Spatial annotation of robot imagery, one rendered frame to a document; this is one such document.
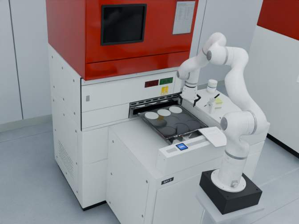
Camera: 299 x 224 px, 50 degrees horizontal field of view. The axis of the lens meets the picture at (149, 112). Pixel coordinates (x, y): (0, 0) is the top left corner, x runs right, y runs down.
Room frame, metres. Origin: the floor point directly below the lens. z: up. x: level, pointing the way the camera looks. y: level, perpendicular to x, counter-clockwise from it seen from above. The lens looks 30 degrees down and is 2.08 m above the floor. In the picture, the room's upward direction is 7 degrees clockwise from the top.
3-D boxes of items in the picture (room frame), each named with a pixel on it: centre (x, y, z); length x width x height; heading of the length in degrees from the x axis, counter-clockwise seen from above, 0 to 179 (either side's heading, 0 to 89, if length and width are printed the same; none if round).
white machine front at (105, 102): (2.06, 0.12, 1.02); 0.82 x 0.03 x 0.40; 125
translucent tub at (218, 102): (2.12, -0.48, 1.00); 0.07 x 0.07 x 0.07; 22
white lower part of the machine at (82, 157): (2.33, 0.31, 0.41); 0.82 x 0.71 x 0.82; 125
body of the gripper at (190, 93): (2.04, -0.26, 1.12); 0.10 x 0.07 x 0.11; 81
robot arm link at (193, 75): (2.03, -0.26, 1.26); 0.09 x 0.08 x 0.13; 113
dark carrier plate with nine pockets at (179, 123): (1.99, -0.17, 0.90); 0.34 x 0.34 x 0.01; 35
